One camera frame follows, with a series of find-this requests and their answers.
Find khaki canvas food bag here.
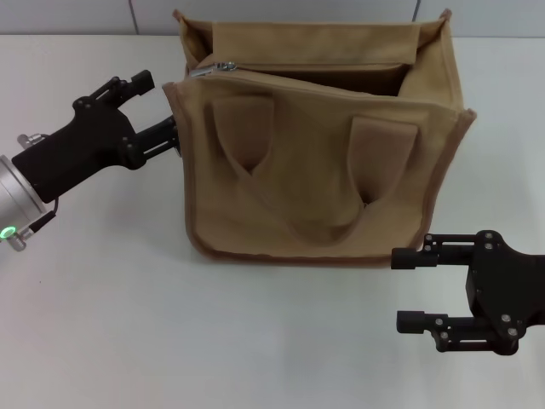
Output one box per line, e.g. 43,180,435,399
162,8,477,268

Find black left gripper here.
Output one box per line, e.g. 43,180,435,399
11,70,183,204

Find silver connector with black cable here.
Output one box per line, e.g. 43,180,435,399
12,199,59,253

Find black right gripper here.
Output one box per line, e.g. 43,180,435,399
391,229,545,355

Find silver zipper pull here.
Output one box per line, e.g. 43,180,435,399
190,61,238,78

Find silver connector with grey cable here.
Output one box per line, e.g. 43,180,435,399
16,133,49,149

